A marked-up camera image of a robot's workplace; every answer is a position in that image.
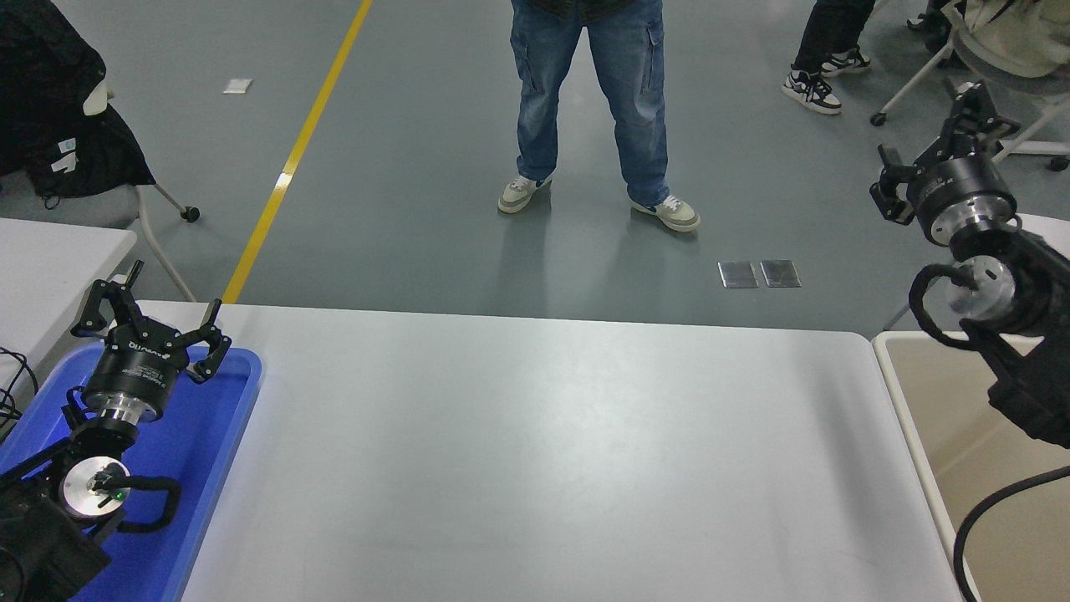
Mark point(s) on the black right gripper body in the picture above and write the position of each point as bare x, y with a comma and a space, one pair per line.
957, 184

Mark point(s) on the yellow floor tape line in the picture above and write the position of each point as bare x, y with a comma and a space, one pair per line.
292, 159

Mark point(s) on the grey white-legged wheeled chair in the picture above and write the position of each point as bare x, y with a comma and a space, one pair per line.
1036, 92

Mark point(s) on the white side table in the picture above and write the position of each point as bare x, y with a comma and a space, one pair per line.
50, 267

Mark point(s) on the large pale bin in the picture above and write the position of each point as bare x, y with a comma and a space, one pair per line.
945, 468

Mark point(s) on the metal floor plate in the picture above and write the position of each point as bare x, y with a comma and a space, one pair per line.
781, 273
738, 275

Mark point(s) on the black jacket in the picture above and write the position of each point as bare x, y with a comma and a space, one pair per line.
50, 100

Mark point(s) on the person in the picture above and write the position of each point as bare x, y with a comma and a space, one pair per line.
823, 42
543, 84

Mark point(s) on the cream coat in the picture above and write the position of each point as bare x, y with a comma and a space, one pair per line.
1020, 33

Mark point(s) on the blue plastic tray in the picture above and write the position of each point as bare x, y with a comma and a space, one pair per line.
192, 435

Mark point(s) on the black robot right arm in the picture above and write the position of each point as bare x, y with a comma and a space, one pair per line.
1020, 334

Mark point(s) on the white paper scrap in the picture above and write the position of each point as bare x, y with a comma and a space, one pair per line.
238, 85

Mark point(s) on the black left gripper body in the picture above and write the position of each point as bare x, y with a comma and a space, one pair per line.
134, 372

